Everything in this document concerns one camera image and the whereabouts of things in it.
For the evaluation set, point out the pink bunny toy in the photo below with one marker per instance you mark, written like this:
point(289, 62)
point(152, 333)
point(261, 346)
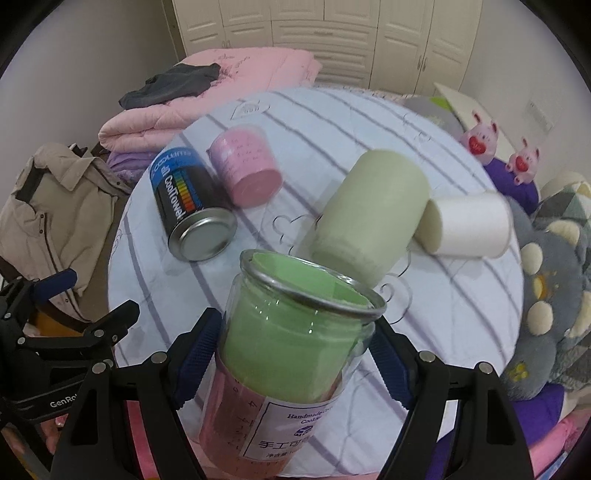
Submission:
point(481, 140)
point(524, 164)

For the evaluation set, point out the beige jacket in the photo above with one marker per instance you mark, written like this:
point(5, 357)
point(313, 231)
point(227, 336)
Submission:
point(62, 214)

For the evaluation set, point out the white wardrobe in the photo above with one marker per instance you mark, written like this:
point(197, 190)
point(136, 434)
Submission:
point(399, 46)

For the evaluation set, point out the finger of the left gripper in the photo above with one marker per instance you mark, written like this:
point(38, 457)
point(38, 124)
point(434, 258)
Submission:
point(92, 342)
point(22, 299)

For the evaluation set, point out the grey flower pillow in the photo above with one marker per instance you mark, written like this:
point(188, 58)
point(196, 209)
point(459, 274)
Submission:
point(438, 111)

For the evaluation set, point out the left pink bunny toy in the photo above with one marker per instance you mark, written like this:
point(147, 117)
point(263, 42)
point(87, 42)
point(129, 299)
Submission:
point(481, 140)

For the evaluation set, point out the light green felt cup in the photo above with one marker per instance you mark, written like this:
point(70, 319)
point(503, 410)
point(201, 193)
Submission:
point(369, 222)

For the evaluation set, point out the purple folded blanket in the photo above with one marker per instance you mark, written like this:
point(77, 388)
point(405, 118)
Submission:
point(129, 166)

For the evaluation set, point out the blue black CoolTowel can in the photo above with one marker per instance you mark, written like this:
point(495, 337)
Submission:
point(194, 213)

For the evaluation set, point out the white paper cup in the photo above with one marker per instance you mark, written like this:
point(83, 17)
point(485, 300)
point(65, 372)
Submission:
point(472, 226)

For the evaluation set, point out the white wall socket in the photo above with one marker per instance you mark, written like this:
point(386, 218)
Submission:
point(539, 117)

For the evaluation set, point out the white bedside board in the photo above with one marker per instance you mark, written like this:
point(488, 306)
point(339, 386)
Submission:
point(464, 108)

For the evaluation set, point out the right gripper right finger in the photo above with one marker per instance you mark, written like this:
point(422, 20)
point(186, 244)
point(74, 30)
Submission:
point(487, 439)

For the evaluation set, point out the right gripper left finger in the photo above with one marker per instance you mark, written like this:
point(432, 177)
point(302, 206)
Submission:
point(97, 441)

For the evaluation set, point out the triangle pattern quilted blanket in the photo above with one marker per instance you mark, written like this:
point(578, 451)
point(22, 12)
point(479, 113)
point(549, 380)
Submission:
point(572, 203)

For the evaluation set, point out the dark grey garment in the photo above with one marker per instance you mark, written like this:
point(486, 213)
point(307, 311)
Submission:
point(181, 80)

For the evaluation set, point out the grey plush paw toy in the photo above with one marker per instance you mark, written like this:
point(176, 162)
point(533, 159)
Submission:
point(554, 338)

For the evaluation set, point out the small pink cup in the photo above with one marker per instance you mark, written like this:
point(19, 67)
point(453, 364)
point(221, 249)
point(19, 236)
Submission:
point(245, 163)

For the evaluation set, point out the purple pillow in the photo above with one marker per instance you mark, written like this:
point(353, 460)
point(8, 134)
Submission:
point(526, 195)

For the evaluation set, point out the right pink bunny toy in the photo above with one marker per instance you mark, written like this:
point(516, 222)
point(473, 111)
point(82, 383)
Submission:
point(524, 164)

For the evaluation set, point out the pink folded quilt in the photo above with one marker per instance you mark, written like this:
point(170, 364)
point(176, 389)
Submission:
point(244, 72)

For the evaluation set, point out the clear pink green jar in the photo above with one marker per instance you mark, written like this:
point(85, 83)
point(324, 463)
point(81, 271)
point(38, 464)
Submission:
point(293, 333)

